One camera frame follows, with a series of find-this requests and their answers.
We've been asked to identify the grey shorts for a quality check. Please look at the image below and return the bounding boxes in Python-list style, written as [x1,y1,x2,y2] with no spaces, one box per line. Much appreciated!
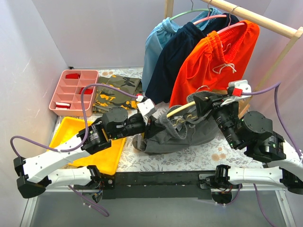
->
[132,105,219,154]

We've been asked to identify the cream yellow hanger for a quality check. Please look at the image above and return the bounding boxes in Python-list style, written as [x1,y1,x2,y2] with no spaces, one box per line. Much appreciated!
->
[166,85,209,118]

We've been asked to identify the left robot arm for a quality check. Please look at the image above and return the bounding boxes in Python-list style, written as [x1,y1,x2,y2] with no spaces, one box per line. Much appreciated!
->
[13,107,165,199]

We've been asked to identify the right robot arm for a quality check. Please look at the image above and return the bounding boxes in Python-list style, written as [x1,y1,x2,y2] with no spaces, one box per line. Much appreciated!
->
[194,95,303,194]

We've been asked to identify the navy blue shorts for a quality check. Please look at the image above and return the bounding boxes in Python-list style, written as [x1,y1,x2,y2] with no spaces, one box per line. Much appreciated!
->
[145,13,239,104]

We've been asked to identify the orange shorts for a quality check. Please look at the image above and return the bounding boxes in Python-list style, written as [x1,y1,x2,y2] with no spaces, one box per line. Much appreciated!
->
[169,20,260,106]

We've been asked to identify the camouflage shorts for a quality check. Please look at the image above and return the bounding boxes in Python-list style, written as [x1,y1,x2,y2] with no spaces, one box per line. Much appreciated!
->
[92,75,142,113]

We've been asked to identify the pink hanger on orange shorts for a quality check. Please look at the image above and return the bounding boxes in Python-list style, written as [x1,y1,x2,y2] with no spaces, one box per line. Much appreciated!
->
[217,6,245,34]

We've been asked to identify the light blue shorts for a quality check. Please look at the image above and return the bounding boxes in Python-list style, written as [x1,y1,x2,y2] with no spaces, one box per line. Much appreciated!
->
[142,7,222,93]

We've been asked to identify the pink hanger on navy shorts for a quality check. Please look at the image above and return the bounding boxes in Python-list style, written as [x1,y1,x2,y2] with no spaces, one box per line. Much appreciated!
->
[193,14,227,25]

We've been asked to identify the green hanger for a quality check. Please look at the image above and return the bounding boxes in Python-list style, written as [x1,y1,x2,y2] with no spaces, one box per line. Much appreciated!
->
[170,0,211,20]

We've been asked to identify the yellow plastic tray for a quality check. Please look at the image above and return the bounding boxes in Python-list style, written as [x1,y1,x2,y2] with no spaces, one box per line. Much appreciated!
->
[49,116,126,175]

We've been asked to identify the red sock middle compartment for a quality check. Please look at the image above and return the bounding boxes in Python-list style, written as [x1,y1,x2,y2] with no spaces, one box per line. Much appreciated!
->
[79,87,94,95]

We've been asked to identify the red sock compartment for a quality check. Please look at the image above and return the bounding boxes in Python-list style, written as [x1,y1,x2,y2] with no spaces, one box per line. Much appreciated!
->
[65,73,80,79]
[79,87,94,95]

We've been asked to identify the pink divided organizer box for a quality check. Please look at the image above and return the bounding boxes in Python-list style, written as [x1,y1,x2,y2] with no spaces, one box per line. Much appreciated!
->
[49,70,99,117]

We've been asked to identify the red white striped sock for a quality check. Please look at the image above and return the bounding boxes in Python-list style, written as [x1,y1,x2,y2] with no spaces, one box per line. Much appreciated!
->
[55,102,71,109]

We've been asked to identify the red sock back compartment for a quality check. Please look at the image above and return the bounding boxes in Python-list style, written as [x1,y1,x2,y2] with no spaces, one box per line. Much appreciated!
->
[65,73,80,79]

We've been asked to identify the wooden clothes rack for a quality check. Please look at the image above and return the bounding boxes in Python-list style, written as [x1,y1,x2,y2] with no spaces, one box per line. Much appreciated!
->
[164,0,303,119]

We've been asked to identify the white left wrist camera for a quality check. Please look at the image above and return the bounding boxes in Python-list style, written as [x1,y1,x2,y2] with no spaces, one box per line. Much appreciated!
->
[137,98,157,117]

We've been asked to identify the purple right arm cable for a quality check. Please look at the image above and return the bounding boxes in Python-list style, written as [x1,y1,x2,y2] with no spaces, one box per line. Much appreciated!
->
[241,81,303,227]

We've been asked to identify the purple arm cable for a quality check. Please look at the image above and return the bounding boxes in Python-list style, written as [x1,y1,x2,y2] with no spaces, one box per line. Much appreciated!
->
[241,81,303,227]
[9,83,143,217]

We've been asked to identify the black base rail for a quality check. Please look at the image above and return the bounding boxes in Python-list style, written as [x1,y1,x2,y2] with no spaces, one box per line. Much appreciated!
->
[73,171,234,205]

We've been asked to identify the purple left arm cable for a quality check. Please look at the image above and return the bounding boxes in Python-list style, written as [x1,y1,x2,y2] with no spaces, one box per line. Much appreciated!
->
[9,83,143,217]

